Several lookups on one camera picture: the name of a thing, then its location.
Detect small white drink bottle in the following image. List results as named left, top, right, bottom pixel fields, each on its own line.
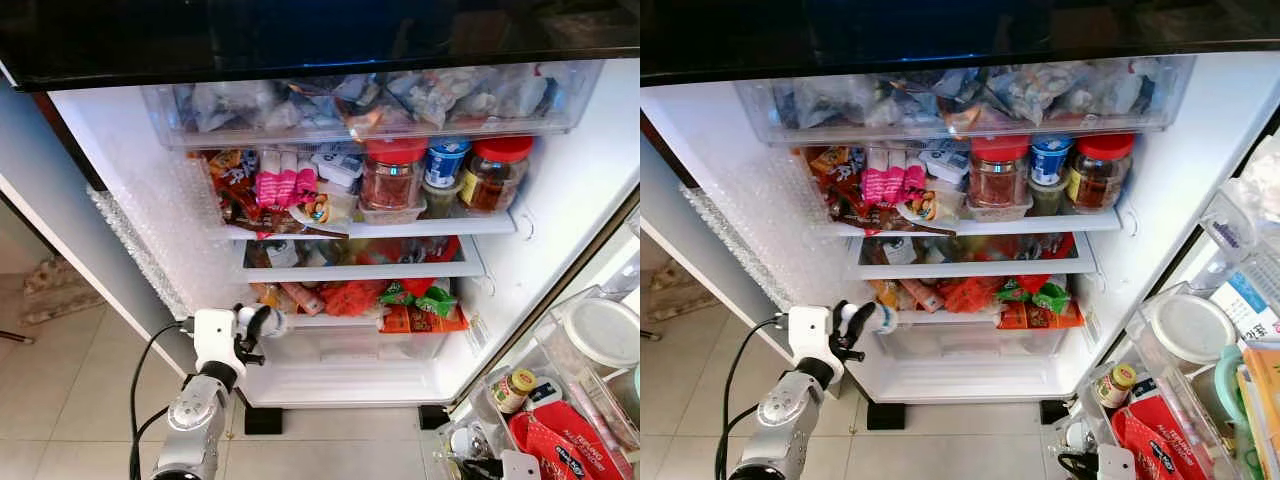
left=237, top=306, right=293, bottom=337
left=840, top=303, right=899, bottom=335

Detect glass fridge shelf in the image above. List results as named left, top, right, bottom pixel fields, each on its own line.
left=238, top=235, right=488, bottom=283
left=822, top=207, right=1124, bottom=238
left=848, top=232, right=1099, bottom=280
left=222, top=207, right=519, bottom=242

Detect clear plastic fridge drawer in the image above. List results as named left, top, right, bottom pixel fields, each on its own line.
left=142, top=60, right=607, bottom=151
left=735, top=55, right=1196, bottom=148

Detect fridge door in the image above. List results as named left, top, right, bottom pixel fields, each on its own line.
left=440, top=190, right=641, bottom=480
left=1040, top=130, right=1280, bottom=480

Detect black fridge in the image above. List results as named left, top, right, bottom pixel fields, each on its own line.
left=640, top=0, right=1280, bottom=433
left=0, top=0, right=641, bottom=437

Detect pink sausage tube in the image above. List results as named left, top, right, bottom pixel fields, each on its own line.
left=280, top=282, right=326, bottom=316
left=900, top=280, right=946, bottom=314

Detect clear crisper drawer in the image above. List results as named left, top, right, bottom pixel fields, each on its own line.
left=245, top=318, right=473, bottom=366
left=870, top=315, right=1091, bottom=363

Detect red net bag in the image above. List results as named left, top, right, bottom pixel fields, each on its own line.
left=938, top=276, right=1004, bottom=314
left=320, top=280, right=388, bottom=317

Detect printed instant food cup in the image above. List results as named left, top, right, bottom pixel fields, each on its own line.
left=288, top=193, right=351, bottom=238
left=895, top=190, right=961, bottom=236

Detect bubble wrap sheet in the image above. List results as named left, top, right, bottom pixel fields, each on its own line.
left=88, top=183, right=193, bottom=321
left=680, top=183, right=796, bottom=313

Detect pink packet bundle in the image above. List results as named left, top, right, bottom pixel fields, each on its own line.
left=255, top=150, right=319, bottom=209
left=860, top=148, right=926, bottom=207

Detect red brown snack packet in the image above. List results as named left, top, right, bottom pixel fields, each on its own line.
left=805, top=146, right=869, bottom=231
left=200, top=148, right=263, bottom=233

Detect orange red flat packet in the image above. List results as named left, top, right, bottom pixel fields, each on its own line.
left=995, top=300, right=1086, bottom=331
left=378, top=303, right=470, bottom=335

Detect clear plastic food container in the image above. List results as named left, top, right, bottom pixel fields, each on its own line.
left=356, top=195, right=427, bottom=227
left=962, top=195, right=1034, bottom=223

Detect white printed box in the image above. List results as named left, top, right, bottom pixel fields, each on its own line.
left=918, top=148, right=971, bottom=191
left=312, top=150, right=364, bottom=193

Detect patterned floor mat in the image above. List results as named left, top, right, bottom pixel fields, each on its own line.
left=645, top=260, right=706, bottom=321
left=20, top=257, right=106, bottom=326

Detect green snack packet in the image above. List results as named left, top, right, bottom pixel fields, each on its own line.
left=380, top=278, right=459, bottom=317
left=1000, top=276, right=1073, bottom=315

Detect red foil packet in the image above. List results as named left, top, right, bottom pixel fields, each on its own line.
left=1010, top=232, right=1076, bottom=261
left=395, top=235, right=463, bottom=264

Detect glass jar red lid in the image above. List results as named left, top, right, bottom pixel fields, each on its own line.
left=460, top=135, right=535, bottom=214
left=1063, top=132, right=1137, bottom=214
left=360, top=137, right=429, bottom=214
left=968, top=135, right=1036, bottom=213

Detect small greenish glass jar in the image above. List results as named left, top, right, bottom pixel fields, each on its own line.
left=420, top=182, right=466, bottom=219
left=1025, top=182, right=1069, bottom=217

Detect round lidded plastic container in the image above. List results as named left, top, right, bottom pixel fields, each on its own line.
left=558, top=296, right=641, bottom=373
left=1145, top=292, right=1239, bottom=366

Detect small jar yellow lid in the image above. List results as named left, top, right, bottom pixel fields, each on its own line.
left=489, top=367, right=539, bottom=415
left=1092, top=362, right=1139, bottom=409

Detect red printed plastic bag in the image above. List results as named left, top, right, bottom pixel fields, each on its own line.
left=1112, top=395, right=1206, bottom=480
left=508, top=398, right=623, bottom=480

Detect mint green plastic item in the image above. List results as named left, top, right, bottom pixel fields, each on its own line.
left=1213, top=343, right=1248, bottom=426

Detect blue white carton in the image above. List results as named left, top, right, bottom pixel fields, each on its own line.
left=1208, top=268, right=1280, bottom=343

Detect yellow snack packet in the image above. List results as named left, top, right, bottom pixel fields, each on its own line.
left=1235, top=338, right=1280, bottom=480

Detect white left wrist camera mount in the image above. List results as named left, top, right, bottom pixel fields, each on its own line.
left=192, top=308, right=247, bottom=378
left=787, top=305, right=843, bottom=375

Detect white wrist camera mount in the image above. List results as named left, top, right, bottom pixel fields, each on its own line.
left=1097, top=444, right=1137, bottom=480
left=787, top=305, right=843, bottom=375
left=500, top=449, right=542, bottom=480
left=192, top=308, right=247, bottom=378

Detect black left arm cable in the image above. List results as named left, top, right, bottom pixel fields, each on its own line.
left=128, top=318, right=196, bottom=480
left=713, top=315, right=791, bottom=480

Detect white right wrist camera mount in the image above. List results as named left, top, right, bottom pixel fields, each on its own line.
left=500, top=449, right=542, bottom=480
left=1097, top=444, right=1137, bottom=480

